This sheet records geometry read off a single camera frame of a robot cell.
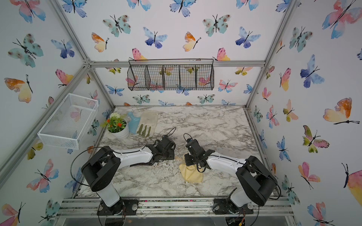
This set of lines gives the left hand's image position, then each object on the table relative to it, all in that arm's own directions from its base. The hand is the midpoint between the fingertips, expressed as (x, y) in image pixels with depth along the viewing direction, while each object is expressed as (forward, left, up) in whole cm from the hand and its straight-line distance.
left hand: (173, 153), depth 92 cm
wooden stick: (-3, -4, -1) cm, 5 cm away
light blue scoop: (+28, +33, -2) cm, 43 cm away
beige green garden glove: (+26, +20, 0) cm, 33 cm away
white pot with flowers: (+13, +35, +14) cm, 40 cm away
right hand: (-4, -9, +3) cm, 10 cm away
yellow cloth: (-13, -11, 0) cm, 17 cm away
